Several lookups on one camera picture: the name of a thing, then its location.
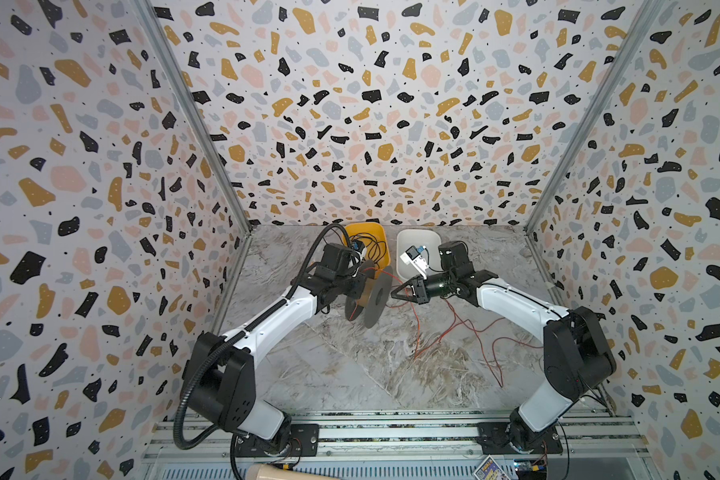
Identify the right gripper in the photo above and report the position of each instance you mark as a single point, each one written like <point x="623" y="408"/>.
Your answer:
<point x="423" y="290"/>

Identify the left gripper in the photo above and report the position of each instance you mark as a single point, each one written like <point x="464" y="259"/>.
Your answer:
<point x="357" y="283"/>

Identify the black cable spool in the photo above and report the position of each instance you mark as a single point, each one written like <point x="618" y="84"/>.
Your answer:
<point x="368" y="309"/>

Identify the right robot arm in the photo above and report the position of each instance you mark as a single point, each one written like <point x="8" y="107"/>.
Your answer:
<point x="576" y="355"/>

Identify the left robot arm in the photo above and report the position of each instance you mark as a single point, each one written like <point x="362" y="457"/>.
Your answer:
<point x="219" y="382"/>

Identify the yellow plastic bin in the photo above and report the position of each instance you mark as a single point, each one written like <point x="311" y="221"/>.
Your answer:
<point x="374" y="237"/>

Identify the white plastic bin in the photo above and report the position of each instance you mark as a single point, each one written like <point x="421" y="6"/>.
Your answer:
<point x="419" y="237"/>

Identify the colourful sticker card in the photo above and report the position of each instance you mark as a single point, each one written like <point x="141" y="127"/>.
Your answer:
<point x="490" y="469"/>

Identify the beige cylinder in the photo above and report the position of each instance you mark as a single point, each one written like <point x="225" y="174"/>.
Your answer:
<point x="270" y="472"/>

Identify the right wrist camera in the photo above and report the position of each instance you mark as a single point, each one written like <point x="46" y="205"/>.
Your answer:
<point x="414" y="262"/>

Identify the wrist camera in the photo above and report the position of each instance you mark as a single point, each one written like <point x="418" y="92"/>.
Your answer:
<point x="358" y="246"/>
<point x="414" y="262"/>

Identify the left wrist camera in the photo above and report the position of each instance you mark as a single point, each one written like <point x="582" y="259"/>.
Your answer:
<point x="358" y="246"/>

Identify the aluminium mounting rail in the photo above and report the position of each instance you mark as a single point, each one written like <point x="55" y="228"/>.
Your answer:
<point x="457" y="435"/>

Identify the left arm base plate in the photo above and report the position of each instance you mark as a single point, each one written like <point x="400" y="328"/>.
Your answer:
<point x="295" y="440"/>

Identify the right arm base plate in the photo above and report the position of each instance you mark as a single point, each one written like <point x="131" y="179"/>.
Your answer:
<point x="507" y="438"/>

